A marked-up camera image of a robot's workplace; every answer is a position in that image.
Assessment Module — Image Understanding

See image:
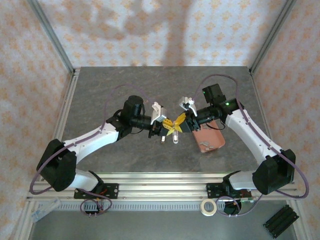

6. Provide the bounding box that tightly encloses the grey slotted cable duct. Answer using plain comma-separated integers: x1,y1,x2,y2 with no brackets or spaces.
58,201,242,213

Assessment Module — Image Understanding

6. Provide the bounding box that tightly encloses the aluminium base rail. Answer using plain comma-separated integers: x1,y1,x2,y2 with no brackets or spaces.
26,172,301,201

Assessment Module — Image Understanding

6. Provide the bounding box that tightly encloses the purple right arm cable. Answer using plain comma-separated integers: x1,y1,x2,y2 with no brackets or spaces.
191,74,310,200

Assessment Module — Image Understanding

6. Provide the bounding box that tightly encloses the short black extrusion piece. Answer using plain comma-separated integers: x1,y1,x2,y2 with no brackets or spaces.
262,204,300,238

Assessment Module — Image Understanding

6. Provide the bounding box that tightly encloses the aluminium frame post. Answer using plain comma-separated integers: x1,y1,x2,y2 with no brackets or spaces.
249,0,298,76
26,0,76,75

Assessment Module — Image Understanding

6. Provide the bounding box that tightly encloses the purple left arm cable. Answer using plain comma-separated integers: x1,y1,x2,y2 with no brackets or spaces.
29,84,157,195

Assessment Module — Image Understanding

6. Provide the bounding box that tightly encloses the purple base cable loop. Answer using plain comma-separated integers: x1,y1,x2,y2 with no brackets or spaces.
216,196,261,218
79,191,114,218

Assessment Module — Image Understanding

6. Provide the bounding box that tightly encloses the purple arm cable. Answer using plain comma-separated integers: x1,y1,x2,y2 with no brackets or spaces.
191,74,310,200
29,84,157,195

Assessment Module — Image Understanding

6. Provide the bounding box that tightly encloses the clear plastic strip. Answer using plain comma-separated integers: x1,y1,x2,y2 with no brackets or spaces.
31,197,62,223

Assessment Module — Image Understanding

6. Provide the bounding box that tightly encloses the pink plastic tray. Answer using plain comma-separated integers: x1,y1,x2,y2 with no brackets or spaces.
191,119,226,154

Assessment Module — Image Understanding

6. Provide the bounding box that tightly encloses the white tape roll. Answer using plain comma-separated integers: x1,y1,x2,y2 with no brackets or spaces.
200,198,218,217

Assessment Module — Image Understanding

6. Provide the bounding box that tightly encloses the aluminium side rail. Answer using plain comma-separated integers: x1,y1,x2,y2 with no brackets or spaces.
249,71,282,161
47,69,81,156

